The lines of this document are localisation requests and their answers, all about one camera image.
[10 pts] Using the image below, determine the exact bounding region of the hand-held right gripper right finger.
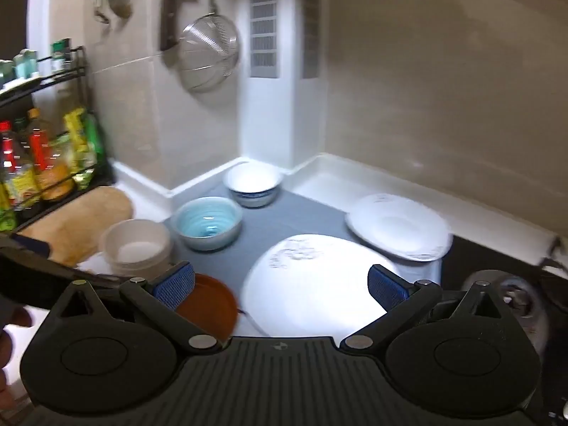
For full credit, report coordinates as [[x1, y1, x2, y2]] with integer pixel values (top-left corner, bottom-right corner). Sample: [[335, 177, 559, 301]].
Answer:
[[339, 264, 522, 356]]

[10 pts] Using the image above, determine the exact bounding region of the white bowl with blue pattern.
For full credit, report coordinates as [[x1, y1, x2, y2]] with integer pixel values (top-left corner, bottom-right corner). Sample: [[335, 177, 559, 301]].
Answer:
[[223, 162, 285, 208]]

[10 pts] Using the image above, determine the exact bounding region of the red-capped sauce bottle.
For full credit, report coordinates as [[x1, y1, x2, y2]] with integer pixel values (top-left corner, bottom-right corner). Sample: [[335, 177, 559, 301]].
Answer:
[[0, 121, 38, 210]]

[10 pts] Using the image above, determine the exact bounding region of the white square-shaped plate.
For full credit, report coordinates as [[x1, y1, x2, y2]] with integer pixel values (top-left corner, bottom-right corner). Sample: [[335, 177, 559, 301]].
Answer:
[[346, 193, 453, 262]]

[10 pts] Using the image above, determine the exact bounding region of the green-capped spice jar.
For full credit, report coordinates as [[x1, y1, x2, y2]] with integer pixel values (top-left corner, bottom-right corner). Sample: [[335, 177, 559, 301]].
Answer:
[[51, 39, 72, 74]]

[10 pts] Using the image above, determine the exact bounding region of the black cooktop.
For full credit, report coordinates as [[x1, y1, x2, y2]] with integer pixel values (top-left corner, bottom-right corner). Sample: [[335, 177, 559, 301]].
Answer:
[[439, 235, 568, 426]]

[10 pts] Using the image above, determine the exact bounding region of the narrow white vent grille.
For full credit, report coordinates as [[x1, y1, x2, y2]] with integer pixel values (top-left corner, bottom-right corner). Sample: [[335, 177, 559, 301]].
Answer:
[[302, 0, 321, 80]]

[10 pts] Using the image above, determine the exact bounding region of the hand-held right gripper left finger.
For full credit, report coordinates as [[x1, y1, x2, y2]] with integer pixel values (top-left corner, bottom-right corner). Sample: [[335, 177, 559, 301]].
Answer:
[[52, 263, 225, 356]]

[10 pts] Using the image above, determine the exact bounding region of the black wire spice rack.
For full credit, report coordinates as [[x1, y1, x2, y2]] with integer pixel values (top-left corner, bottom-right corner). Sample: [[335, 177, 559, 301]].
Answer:
[[0, 47, 111, 232]]

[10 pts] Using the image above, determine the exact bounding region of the round metal stove burner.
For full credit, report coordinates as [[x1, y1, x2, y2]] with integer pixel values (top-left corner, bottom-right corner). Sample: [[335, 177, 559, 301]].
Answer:
[[461, 270, 547, 365]]

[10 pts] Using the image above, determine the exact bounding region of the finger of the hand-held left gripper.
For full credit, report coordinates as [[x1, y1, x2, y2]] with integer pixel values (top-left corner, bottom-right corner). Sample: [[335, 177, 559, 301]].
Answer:
[[0, 233, 51, 259]]

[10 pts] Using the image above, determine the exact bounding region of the metal mesh strainer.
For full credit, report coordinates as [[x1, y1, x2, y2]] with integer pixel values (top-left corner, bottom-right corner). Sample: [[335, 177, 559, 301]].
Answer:
[[175, 0, 241, 95]]

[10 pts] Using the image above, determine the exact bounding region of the grey counter mat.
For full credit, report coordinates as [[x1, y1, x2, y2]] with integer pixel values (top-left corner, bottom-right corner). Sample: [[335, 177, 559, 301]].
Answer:
[[164, 182, 444, 338]]

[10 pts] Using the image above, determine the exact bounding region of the light blue ceramic bowl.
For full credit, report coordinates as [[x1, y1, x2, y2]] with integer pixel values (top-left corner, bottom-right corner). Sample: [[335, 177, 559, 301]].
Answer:
[[172, 196, 244, 251]]

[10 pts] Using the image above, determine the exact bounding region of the brown round plate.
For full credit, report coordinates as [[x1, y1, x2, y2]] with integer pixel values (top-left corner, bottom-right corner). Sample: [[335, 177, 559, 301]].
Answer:
[[175, 274, 240, 342]]

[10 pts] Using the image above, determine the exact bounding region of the green seasoning packet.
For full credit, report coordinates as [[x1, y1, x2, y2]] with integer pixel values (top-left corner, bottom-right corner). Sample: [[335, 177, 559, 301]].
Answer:
[[84, 113, 108, 170]]

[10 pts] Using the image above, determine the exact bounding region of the yellow seasoning packet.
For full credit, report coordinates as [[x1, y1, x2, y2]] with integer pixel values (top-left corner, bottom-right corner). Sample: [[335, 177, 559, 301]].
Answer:
[[64, 109, 96, 175]]

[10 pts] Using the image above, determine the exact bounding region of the orange cooking oil bottle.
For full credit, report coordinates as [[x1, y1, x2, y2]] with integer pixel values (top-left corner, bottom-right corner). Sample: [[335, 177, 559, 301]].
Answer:
[[27, 109, 74, 201]]

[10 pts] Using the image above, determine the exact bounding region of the wooden cutting board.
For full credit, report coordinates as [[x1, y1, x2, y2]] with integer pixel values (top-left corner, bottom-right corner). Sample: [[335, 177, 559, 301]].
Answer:
[[18, 186, 135, 268]]

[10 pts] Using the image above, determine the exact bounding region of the wide white vent grille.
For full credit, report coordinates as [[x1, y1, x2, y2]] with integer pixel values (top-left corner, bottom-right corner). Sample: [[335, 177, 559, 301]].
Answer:
[[249, 0, 281, 78]]

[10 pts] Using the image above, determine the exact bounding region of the pale green jar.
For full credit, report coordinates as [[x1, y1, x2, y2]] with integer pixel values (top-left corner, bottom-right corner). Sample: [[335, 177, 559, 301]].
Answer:
[[13, 49, 42, 81]]

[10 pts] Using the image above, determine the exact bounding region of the stack of cream bowls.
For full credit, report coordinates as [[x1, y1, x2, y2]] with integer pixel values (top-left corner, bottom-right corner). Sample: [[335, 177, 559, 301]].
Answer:
[[100, 219, 171, 280]]

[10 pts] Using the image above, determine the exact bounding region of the dark hanging cleaver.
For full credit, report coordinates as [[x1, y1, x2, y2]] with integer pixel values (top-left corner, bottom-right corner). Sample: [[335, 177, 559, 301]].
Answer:
[[160, 0, 200, 69]]

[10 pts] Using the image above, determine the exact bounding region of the large round white plate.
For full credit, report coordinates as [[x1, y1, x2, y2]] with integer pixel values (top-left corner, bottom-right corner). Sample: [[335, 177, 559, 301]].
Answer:
[[240, 234, 402, 338]]

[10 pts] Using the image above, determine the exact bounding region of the person's left hand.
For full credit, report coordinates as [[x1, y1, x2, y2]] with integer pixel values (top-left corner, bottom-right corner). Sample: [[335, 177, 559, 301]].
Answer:
[[0, 308, 33, 409]]

